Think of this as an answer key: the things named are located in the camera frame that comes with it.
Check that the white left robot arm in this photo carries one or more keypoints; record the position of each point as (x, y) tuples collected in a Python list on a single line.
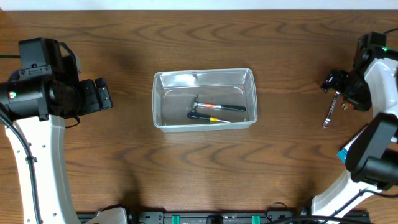
[(35, 105)]

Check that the red black pliers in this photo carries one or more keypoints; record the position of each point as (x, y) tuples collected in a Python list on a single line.
[(347, 105)]

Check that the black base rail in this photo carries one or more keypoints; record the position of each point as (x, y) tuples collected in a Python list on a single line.
[(208, 218)]

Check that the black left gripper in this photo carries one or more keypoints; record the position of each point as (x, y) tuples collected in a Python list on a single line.
[(89, 104)]

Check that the silver combination wrench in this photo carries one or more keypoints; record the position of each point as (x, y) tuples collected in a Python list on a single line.
[(327, 120)]

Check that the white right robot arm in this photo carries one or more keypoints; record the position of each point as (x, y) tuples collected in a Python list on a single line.
[(371, 167)]

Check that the blue white small box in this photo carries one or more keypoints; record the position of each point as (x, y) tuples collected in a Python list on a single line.
[(342, 153)]

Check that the black yellow screwdriver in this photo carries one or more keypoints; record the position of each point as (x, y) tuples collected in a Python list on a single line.
[(205, 117)]

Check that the claw hammer black orange handle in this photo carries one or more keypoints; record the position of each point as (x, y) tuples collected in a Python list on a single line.
[(196, 104)]

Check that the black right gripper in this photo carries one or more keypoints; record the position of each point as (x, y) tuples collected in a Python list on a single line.
[(334, 80)]

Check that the clear plastic container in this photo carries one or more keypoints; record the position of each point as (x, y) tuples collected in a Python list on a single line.
[(174, 91)]

